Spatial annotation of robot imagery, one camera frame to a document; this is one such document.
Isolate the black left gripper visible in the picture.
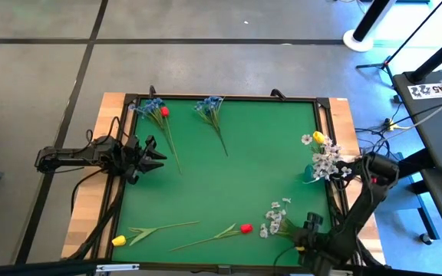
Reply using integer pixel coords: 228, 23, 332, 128
120, 134, 168, 186

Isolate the white artificial flower bunch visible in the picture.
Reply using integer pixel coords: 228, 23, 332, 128
259, 197, 302, 241
300, 133, 355, 182

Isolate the red artificial tulip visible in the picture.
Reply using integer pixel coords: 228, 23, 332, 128
160, 106, 183, 174
169, 223, 254, 252

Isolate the blue artificial flower bunch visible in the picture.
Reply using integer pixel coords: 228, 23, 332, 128
128, 97, 176, 154
194, 95, 229, 157

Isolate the teal textured glass vase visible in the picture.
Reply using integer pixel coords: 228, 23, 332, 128
302, 163, 317, 185

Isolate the yellow artificial tulip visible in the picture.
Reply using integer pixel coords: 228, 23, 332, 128
309, 130, 326, 154
111, 221, 201, 247

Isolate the green table mat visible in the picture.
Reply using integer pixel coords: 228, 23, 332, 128
111, 98, 339, 268

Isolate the black crossbar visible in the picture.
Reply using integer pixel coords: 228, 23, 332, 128
0, 258, 442, 276

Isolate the white printed label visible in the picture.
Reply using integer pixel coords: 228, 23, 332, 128
407, 83, 442, 100

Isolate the thin black tripod stand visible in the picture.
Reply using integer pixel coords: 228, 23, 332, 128
355, 0, 442, 84

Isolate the slanted pole with round base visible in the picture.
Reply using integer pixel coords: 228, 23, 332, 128
342, 0, 393, 53

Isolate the thick black slanted pole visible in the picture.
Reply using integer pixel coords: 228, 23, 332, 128
411, 26, 442, 84

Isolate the thick black cable bundle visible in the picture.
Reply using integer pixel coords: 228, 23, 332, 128
65, 179, 126, 261
328, 182, 355, 223

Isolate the thin black cable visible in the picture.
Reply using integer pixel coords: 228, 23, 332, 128
70, 168, 105, 215

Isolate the black metal table frame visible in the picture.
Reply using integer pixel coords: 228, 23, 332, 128
90, 91, 360, 275

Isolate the silver metal bracket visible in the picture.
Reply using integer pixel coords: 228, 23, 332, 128
96, 263, 140, 273

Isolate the tangled black floor cable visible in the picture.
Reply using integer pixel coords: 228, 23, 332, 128
355, 113, 404, 154

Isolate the black desk leg frame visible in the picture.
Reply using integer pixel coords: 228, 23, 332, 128
395, 147, 442, 242

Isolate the light grey cable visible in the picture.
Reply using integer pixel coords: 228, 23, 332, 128
374, 90, 442, 150

